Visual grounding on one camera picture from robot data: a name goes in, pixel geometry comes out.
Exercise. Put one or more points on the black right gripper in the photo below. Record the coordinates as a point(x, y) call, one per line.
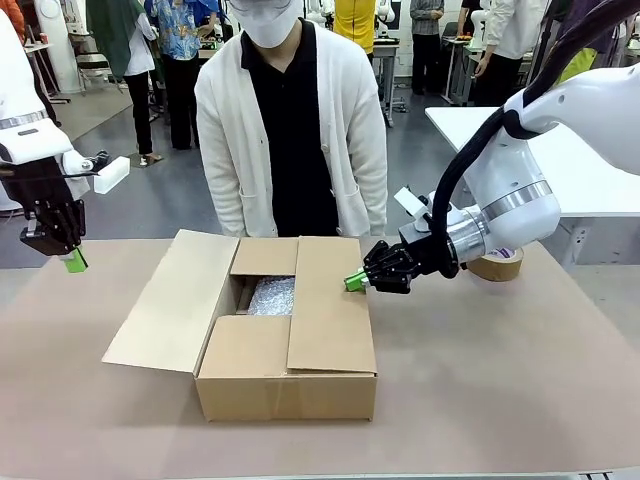
point(420, 250)

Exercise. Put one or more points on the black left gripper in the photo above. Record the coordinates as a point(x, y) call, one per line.
point(30, 187)

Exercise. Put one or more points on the brown cardboard box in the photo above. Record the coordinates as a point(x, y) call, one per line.
point(300, 390)

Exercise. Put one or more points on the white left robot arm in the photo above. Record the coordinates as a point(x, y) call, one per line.
point(30, 145)

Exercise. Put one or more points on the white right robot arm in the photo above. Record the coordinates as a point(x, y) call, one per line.
point(510, 170)

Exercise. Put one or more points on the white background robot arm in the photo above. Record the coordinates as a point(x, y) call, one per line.
point(317, 10)
point(386, 10)

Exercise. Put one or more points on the brown packing tape roll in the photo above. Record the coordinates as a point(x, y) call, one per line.
point(500, 270)

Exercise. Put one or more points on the bubble wrapped bundle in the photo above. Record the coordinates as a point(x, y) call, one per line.
point(272, 297)

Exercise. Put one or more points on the grey chair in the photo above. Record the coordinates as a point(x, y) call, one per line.
point(97, 70)

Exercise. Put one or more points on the white side desk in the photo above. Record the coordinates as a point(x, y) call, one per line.
point(42, 50)

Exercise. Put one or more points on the person in white cardigan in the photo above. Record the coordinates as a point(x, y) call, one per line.
point(225, 125)

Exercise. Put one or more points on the person in grey shirt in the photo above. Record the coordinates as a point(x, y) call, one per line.
point(427, 60)

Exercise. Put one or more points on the person in green headscarf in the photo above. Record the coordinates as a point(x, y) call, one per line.
point(120, 35)

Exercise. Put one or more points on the large white table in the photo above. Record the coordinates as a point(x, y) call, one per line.
point(590, 190)

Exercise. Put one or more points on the person in blue floral shirt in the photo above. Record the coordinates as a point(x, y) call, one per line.
point(180, 35)

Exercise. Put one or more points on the person in yellow shirt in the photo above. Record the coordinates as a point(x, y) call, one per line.
point(355, 25)

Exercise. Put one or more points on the white face mask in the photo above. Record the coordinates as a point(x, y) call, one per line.
point(267, 27)

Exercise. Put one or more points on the person in white shirt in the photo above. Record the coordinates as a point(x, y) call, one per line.
point(510, 30)

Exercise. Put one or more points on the person in lime green trousers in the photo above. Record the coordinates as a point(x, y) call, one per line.
point(580, 65)

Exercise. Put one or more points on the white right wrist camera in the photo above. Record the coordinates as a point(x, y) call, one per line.
point(407, 201)

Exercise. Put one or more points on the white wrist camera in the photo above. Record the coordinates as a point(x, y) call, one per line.
point(407, 201)
point(112, 175)

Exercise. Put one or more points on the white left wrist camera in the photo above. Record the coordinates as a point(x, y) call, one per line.
point(112, 175)

